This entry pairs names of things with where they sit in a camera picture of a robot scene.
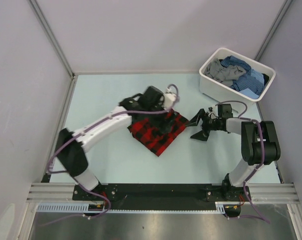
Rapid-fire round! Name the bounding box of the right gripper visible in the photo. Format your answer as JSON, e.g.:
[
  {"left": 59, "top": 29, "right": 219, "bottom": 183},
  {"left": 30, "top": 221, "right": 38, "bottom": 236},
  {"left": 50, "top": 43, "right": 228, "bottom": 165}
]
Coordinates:
[{"left": 184, "top": 108, "right": 221, "bottom": 141}]

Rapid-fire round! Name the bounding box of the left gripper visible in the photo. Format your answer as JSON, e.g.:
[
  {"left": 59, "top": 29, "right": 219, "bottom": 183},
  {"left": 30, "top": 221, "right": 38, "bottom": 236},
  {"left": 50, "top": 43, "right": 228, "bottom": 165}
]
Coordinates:
[{"left": 145, "top": 99, "right": 176, "bottom": 134}]

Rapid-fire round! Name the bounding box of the red black plaid shirt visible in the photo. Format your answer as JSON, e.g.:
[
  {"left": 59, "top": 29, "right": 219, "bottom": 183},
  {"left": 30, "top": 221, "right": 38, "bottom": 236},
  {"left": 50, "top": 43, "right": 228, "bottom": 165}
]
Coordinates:
[{"left": 128, "top": 111, "right": 189, "bottom": 157}]

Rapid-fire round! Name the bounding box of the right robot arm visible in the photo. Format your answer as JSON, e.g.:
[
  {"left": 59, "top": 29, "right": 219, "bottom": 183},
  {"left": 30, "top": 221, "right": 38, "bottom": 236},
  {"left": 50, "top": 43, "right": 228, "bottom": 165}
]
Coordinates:
[{"left": 186, "top": 100, "right": 281, "bottom": 201}]

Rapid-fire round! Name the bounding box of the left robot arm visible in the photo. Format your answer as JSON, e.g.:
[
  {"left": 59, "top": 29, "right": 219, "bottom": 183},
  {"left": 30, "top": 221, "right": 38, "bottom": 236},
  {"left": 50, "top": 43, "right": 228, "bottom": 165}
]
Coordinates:
[{"left": 53, "top": 84, "right": 179, "bottom": 200}]

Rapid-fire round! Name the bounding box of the white plastic bin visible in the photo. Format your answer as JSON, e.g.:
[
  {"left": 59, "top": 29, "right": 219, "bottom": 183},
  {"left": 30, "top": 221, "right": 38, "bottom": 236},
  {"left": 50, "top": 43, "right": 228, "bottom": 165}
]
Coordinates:
[{"left": 199, "top": 47, "right": 276, "bottom": 107}]

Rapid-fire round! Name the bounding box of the grey shirt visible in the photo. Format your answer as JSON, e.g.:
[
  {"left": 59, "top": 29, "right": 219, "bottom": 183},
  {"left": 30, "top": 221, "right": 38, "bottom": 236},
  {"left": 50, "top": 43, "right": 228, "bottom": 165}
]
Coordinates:
[{"left": 203, "top": 58, "right": 246, "bottom": 87}]

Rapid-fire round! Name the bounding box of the light blue shirt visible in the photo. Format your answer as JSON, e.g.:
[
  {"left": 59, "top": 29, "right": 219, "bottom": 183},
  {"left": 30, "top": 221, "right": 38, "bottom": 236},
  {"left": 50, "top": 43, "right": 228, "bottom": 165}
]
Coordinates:
[{"left": 233, "top": 70, "right": 264, "bottom": 99}]

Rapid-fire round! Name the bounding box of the blue checked shirt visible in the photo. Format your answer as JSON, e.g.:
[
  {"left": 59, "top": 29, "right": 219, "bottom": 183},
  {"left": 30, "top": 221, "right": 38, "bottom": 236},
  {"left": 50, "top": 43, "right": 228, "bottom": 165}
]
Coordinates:
[{"left": 220, "top": 55, "right": 269, "bottom": 99}]

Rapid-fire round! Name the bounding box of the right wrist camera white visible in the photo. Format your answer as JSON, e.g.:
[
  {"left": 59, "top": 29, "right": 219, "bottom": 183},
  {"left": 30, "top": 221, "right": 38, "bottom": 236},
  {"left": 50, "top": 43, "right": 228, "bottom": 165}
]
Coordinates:
[{"left": 208, "top": 107, "right": 217, "bottom": 119}]

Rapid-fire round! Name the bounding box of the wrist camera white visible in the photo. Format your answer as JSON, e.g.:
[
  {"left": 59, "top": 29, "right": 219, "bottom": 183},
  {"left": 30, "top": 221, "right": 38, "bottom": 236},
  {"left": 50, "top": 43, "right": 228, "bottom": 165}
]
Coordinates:
[
  {"left": 208, "top": 107, "right": 217, "bottom": 119},
  {"left": 162, "top": 92, "right": 179, "bottom": 110}
]

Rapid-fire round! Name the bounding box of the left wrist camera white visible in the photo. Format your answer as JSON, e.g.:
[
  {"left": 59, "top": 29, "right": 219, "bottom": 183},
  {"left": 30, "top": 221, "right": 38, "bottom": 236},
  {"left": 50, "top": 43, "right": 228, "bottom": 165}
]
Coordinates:
[{"left": 162, "top": 92, "right": 179, "bottom": 110}]

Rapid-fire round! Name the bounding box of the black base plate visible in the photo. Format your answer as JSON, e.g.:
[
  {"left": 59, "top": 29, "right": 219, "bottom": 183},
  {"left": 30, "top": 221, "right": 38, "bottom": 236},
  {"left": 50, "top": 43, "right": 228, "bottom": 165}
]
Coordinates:
[{"left": 73, "top": 183, "right": 252, "bottom": 211}]

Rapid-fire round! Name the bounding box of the white cable duct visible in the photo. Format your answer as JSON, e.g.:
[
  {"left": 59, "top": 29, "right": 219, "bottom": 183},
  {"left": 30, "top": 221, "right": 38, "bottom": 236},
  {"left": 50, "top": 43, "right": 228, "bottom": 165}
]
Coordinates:
[{"left": 36, "top": 202, "right": 239, "bottom": 216}]

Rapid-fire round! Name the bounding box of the aluminium frame rail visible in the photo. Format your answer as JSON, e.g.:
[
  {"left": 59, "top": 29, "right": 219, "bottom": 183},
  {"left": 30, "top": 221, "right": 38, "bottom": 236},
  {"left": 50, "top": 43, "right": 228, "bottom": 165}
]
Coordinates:
[{"left": 26, "top": 182, "right": 300, "bottom": 204}]

